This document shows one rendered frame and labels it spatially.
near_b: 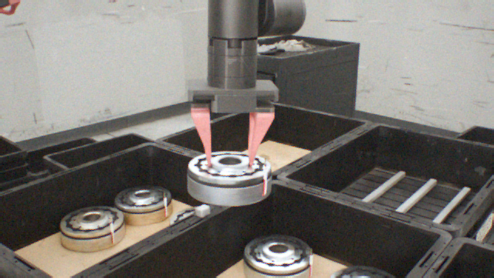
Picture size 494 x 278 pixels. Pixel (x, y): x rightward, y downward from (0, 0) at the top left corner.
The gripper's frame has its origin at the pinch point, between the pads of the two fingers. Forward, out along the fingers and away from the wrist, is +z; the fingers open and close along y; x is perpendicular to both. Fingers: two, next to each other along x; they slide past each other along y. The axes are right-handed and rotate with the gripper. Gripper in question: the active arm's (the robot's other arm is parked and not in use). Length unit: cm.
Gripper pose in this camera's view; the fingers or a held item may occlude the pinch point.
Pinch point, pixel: (230, 158)
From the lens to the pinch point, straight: 62.5
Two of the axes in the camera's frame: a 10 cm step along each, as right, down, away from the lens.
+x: 1.1, 2.9, -9.5
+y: -9.9, 0.0, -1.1
